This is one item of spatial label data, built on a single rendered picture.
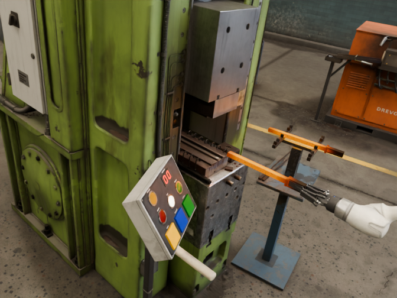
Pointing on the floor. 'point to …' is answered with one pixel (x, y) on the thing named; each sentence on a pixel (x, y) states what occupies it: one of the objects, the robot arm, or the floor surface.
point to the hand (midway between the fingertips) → (296, 184)
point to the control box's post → (148, 274)
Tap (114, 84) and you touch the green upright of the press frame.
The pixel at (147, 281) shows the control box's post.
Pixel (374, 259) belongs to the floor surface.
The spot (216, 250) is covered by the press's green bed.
